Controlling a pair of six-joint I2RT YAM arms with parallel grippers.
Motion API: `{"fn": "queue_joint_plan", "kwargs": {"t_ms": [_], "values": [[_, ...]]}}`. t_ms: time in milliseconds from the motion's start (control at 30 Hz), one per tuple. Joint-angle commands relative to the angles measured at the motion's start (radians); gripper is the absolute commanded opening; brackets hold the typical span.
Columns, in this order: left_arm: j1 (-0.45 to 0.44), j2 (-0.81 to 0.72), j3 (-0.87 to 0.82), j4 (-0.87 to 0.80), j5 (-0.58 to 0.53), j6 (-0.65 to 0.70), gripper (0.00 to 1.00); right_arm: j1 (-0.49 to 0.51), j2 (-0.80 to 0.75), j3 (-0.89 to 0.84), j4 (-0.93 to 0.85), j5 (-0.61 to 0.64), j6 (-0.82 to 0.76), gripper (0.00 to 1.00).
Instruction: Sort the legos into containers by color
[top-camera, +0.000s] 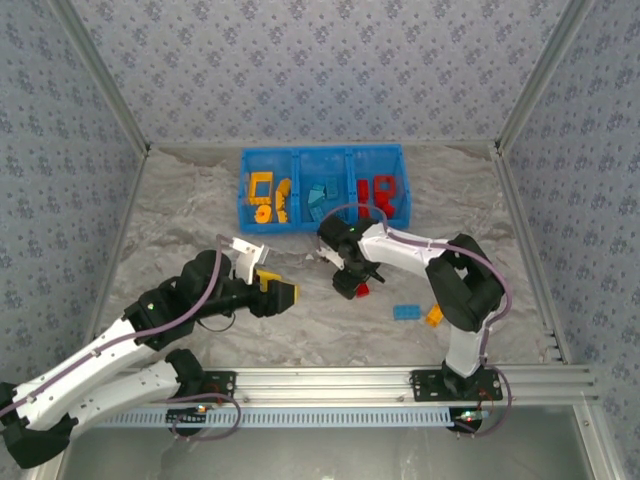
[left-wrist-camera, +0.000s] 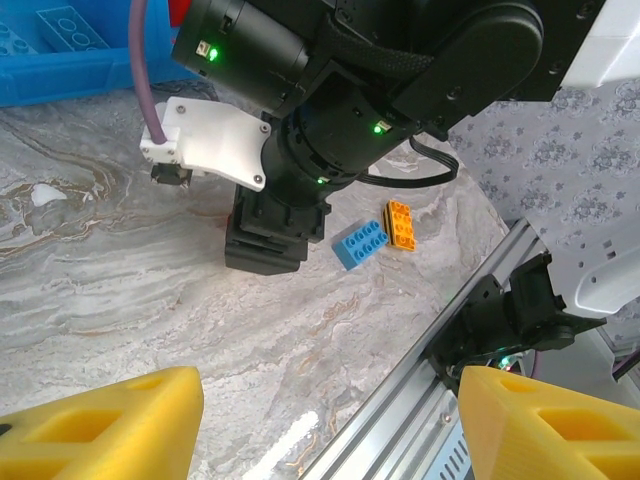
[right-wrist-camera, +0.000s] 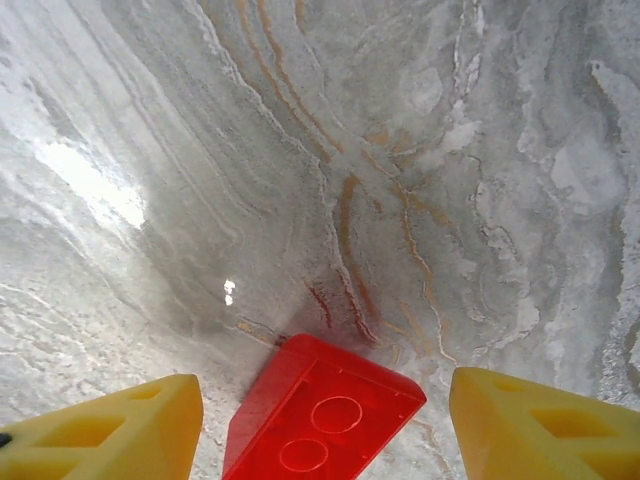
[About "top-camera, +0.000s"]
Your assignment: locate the blue three-compartment plastic bin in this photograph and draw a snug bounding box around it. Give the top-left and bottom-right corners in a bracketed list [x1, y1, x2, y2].
[234, 143, 413, 236]

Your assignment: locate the red frame lego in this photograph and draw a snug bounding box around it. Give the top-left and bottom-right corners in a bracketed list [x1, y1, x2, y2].
[373, 174, 402, 197]

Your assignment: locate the yellow frame lego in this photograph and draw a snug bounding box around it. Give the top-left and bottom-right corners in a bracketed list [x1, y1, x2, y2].
[248, 171, 277, 206]

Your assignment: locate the small controller board with LED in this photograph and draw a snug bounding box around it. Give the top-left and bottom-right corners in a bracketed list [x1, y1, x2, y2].
[166, 405, 210, 427]
[451, 407, 490, 427]

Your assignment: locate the grey metal panel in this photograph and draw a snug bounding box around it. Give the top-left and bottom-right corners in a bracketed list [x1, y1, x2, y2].
[64, 424, 599, 480]

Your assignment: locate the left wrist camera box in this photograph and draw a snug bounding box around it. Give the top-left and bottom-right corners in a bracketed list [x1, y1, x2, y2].
[230, 238, 271, 287]

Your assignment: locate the wide aluminium base rail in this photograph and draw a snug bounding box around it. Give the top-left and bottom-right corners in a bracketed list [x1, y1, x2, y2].
[52, 365, 600, 407]

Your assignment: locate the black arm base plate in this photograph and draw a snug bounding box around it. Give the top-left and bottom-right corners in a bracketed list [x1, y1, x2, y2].
[145, 370, 237, 404]
[409, 369, 504, 402]

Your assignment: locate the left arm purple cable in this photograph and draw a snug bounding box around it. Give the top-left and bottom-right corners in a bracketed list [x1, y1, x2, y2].
[0, 233, 242, 442]

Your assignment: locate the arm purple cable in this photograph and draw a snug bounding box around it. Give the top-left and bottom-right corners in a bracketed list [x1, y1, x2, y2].
[0, 233, 242, 442]
[324, 202, 517, 439]

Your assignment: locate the slotted light blue cable duct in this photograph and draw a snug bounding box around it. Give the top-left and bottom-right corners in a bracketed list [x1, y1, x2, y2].
[74, 405, 454, 429]

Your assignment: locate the thin aluminium table rail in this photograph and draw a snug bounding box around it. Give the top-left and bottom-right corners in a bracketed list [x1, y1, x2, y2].
[147, 139, 499, 151]

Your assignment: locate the aluminium side rail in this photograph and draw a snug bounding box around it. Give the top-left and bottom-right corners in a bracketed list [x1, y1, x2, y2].
[491, 144, 572, 366]

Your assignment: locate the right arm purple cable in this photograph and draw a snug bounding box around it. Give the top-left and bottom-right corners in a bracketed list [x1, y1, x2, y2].
[324, 202, 517, 439]

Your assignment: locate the aluminium corner post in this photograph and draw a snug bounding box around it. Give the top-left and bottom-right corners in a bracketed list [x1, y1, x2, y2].
[49, 0, 153, 154]
[493, 0, 597, 154]

